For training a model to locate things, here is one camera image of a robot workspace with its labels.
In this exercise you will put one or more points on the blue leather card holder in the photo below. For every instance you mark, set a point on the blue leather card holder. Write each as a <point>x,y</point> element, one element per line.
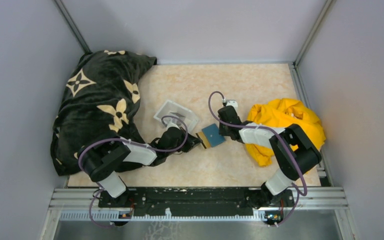
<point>211,136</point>

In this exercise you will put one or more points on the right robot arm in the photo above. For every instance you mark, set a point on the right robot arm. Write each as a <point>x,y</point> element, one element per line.
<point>294,151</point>

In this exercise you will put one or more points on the grey card stack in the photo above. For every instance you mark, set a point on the grey card stack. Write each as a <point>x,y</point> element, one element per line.
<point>178,115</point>

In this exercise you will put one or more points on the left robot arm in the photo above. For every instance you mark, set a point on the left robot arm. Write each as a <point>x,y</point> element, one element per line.
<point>110,154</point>

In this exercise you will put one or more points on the aluminium frame rail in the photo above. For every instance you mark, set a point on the aluminium frame rail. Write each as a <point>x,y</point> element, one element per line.
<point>81,204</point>

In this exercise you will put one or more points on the white plastic card tray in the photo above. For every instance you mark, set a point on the white plastic card tray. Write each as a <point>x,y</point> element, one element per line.
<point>191,119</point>

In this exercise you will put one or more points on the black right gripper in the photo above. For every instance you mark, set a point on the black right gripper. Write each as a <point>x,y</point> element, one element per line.
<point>221,131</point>

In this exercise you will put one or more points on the yellow cloth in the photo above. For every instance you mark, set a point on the yellow cloth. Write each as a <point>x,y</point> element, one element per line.
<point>285,112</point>

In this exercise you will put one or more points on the black floral blanket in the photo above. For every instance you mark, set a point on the black floral blanket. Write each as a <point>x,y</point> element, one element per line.
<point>100,98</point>

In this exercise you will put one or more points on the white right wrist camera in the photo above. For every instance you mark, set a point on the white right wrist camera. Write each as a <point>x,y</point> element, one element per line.
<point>231,102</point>

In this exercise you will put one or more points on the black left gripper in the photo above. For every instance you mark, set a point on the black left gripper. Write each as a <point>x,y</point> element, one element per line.
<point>191,141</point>

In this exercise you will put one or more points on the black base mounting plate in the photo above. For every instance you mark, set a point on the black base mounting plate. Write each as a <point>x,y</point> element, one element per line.
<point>195,201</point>

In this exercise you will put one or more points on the gold striped credit card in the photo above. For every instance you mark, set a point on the gold striped credit card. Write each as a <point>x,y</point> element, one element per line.
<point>202,139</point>

